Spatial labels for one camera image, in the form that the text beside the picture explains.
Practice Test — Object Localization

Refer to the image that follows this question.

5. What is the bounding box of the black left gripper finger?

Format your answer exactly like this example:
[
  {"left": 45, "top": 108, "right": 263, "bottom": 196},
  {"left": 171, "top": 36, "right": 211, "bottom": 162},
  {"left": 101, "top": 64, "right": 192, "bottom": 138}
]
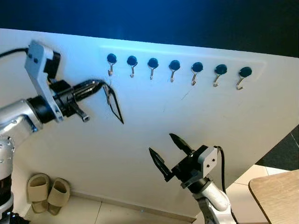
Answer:
[
  {"left": 71, "top": 80, "right": 106, "bottom": 93},
  {"left": 75, "top": 85, "right": 106, "bottom": 101}
]

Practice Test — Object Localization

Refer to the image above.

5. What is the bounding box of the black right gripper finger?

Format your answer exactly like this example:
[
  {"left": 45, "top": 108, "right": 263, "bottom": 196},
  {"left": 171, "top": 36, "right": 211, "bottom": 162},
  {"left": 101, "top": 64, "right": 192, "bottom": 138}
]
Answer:
[
  {"left": 169, "top": 133, "right": 195, "bottom": 156},
  {"left": 149, "top": 147, "right": 173, "bottom": 182}
]

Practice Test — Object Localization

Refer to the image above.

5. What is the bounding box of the black card holder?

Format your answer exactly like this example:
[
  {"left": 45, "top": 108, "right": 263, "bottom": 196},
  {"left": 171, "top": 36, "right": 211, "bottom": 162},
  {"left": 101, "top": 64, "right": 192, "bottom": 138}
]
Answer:
[{"left": 100, "top": 82, "right": 125, "bottom": 125}]

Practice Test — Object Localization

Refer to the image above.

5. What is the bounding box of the black rug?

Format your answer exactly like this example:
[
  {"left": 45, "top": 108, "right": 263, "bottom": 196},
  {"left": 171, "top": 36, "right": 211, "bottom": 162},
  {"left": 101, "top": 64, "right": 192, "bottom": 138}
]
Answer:
[{"left": 256, "top": 126, "right": 299, "bottom": 171}]

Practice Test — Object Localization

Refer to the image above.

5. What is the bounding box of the beige slipper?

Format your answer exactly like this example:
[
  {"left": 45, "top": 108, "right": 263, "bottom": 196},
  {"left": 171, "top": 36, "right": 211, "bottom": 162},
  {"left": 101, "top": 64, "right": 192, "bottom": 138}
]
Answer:
[
  {"left": 47, "top": 178, "right": 71, "bottom": 216},
  {"left": 26, "top": 174, "right": 50, "bottom": 214}
]

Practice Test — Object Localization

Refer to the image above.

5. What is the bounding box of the wooden table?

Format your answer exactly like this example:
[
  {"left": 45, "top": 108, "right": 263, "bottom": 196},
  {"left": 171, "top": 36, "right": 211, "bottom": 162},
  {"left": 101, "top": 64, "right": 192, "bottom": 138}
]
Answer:
[{"left": 249, "top": 169, "right": 299, "bottom": 224}]

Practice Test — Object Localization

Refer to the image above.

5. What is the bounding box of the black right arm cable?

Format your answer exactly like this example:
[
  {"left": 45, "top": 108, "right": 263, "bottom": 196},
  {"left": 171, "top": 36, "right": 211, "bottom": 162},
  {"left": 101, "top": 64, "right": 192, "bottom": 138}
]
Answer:
[{"left": 215, "top": 146, "right": 228, "bottom": 194}]

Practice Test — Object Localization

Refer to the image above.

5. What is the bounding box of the dark round magnetic wall hook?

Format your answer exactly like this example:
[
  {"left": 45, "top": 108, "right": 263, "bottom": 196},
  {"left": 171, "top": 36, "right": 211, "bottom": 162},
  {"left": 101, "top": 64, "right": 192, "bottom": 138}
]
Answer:
[
  {"left": 169, "top": 60, "right": 181, "bottom": 83},
  {"left": 235, "top": 66, "right": 253, "bottom": 91},
  {"left": 213, "top": 64, "right": 228, "bottom": 88},
  {"left": 191, "top": 62, "right": 204, "bottom": 86},
  {"left": 107, "top": 53, "right": 117, "bottom": 77},
  {"left": 148, "top": 57, "right": 159, "bottom": 80},
  {"left": 127, "top": 56, "right": 138, "bottom": 78}
]

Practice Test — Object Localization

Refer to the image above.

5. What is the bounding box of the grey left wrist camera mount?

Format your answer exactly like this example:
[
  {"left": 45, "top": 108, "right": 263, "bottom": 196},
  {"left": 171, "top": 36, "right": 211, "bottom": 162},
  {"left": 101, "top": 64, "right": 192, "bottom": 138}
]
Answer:
[{"left": 24, "top": 40, "right": 64, "bottom": 123}]

